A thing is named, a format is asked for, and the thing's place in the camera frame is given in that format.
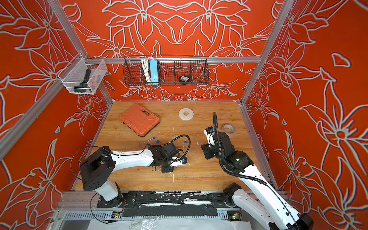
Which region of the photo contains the green black tool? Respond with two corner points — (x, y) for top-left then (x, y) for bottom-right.
(74, 69), (92, 93)

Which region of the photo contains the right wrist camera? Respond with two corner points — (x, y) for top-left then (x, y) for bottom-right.
(204, 126), (215, 148)

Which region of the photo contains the white tape roll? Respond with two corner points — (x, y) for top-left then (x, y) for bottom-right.
(178, 108), (194, 121)

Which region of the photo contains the black wire basket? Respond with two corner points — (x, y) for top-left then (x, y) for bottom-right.
(123, 55), (209, 86)

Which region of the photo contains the small black device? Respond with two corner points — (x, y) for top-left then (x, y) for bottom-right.
(179, 75), (190, 84)

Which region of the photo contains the orange plastic tool case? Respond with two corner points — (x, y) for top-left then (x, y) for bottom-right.
(119, 103), (160, 138)

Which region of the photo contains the clear tape roll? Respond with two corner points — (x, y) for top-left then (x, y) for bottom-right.
(222, 124), (235, 136)

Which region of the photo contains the white cable bundle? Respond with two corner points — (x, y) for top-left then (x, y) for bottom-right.
(141, 57), (151, 84)

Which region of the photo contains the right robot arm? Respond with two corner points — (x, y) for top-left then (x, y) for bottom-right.
(201, 113), (314, 230)

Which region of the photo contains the clear acrylic wall box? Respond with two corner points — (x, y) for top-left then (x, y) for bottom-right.
(57, 53), (107, 95)

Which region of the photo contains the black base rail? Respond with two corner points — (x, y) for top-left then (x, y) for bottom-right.
(96, 191), (242, 220)

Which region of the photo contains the light blue box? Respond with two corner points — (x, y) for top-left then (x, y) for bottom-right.
(149, 59), (159, 83)

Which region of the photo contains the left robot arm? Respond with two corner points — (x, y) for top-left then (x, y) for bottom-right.
(76, 134), (191, 204)

